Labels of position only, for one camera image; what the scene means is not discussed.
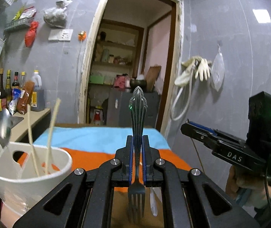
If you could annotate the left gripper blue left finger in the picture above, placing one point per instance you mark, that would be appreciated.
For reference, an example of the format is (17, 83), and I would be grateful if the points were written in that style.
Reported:
(129, 152)

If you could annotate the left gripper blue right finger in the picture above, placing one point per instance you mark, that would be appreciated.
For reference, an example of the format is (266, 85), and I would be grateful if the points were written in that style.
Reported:
(145, 158)

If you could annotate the ornate steel fork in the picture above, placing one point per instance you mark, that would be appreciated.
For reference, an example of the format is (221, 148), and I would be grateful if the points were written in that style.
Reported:
(136, 191)

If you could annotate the wooden chopstick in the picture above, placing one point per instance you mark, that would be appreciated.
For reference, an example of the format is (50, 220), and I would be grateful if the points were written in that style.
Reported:
(33, 151)
(48, 158)

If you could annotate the person's right hand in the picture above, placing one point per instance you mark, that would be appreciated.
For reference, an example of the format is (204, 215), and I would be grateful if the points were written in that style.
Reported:
(259, 196)

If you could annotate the striped blue orange brown cloth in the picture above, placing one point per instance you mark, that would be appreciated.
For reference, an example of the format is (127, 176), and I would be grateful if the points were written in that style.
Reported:
(89, 147)

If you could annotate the black bowl on cabinet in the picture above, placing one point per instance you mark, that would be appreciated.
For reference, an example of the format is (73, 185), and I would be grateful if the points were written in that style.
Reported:
(134, 83)

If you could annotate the clear plastic bag on hook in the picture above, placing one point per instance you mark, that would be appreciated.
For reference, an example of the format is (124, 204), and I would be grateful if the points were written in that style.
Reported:
(217, 71)

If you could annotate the white rubber gloves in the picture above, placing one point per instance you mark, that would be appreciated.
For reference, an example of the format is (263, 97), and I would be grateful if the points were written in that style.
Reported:
(196, 67)

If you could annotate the green box on shelf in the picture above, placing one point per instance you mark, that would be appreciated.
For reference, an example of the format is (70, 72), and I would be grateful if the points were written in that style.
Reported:
(96, 79)

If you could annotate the white plastic utensil holder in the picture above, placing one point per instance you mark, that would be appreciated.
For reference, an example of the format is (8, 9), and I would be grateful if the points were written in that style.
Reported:
(20, 187)

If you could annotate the large oil jug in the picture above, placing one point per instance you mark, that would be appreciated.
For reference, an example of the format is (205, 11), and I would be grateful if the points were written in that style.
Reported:
(37, 99)

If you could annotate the wooden shelf unit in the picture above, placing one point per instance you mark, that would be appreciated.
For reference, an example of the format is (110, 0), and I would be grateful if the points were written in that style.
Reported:
(117, 52)

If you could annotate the dark sauce bottle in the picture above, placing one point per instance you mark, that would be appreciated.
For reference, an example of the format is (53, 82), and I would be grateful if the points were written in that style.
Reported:
(3, 99)

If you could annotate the red plastic bag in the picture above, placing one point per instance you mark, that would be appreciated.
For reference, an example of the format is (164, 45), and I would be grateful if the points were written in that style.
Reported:
(31, 34)

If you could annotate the white wall socket panel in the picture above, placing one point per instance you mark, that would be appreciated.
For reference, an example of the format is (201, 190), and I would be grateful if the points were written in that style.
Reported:
(64, 35)

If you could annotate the white plastic bag on wall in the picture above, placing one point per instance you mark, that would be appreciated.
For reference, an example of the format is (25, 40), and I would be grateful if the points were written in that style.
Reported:
(57, 16)

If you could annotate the wire spice shelf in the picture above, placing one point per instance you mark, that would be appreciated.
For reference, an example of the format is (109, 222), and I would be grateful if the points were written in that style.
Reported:
(18, 24)

